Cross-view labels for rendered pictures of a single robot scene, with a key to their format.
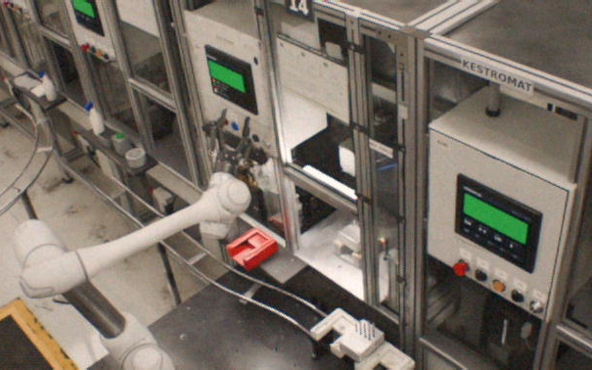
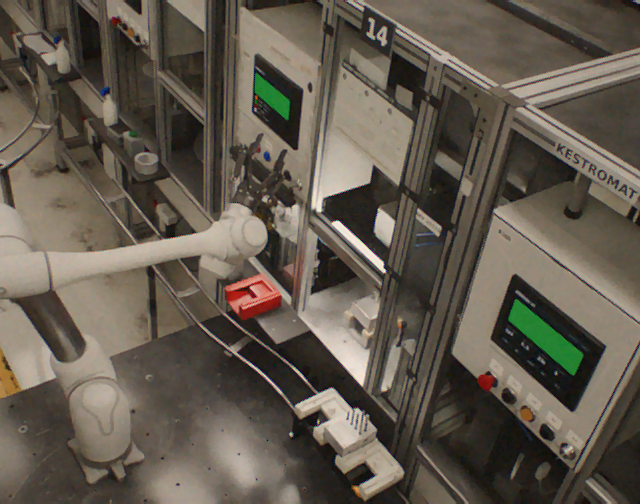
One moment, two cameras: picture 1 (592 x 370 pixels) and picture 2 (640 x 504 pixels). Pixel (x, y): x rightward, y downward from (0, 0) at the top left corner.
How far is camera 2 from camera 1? 0.18 m
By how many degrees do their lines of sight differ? 2
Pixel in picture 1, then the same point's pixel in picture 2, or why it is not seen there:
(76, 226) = (59, 223)
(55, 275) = (11, 275)
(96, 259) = (68, 269)
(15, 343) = not seen: outside the picture
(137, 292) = (110, 312)
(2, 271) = not seen: outside the picture
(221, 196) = (234, 231)
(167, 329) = (133, 364)
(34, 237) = not seen: outside the picture
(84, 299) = (42, 310)
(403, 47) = (489, 112)
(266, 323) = (247, 384)
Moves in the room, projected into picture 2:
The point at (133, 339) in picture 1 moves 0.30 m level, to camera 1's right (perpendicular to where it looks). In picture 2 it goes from (90, 368) to (189, 379)
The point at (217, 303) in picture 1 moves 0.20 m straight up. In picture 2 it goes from (198, 349) to (198, 309)
